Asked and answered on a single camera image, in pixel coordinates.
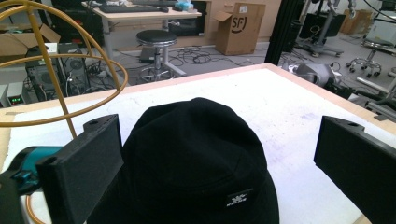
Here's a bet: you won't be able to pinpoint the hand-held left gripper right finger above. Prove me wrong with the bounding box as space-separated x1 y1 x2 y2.
313 115 396 224

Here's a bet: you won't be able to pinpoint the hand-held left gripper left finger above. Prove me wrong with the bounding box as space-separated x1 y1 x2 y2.
35 114 125 224

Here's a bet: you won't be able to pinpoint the black bucket hat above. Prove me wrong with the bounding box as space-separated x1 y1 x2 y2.
87 97 280 224

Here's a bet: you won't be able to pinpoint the grey rounded machine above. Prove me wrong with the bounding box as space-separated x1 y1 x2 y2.
281 60 344 91

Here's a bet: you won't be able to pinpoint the black computer tower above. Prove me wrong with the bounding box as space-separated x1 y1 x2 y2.
24 42 92 101

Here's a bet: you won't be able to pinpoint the chrome caster chair base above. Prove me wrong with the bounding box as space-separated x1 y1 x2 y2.
345 39 396 78

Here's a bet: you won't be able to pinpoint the grey box with green display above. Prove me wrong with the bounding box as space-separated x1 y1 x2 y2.
0 81 26 108

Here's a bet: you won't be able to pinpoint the grey wheeled equipment stand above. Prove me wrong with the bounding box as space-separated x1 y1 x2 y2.
295 0 347 59

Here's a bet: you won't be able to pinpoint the small brown cardboard box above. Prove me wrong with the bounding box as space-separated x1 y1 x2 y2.
339 8 375 35

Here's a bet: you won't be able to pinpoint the open flat cardboard box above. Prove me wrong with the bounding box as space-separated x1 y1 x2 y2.
0 22 62 63

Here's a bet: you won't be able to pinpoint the black round stool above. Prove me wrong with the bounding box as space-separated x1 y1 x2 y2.
135 29 188 82

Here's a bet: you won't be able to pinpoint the light wooden desk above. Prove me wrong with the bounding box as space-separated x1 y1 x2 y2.
81 0 203 60

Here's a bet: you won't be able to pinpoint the black keyboard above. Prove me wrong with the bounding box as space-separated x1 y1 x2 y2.
98 5 163 14

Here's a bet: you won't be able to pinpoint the tall printed cardboard box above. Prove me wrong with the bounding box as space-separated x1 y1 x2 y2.
213 2 266 56

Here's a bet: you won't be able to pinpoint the teal packet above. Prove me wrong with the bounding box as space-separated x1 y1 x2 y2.
174 0 196 12

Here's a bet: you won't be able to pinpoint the black metal post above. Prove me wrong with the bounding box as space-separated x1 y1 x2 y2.
264 0 298 66

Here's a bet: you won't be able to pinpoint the black floor cables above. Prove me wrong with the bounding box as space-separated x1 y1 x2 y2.
120 46 265 82

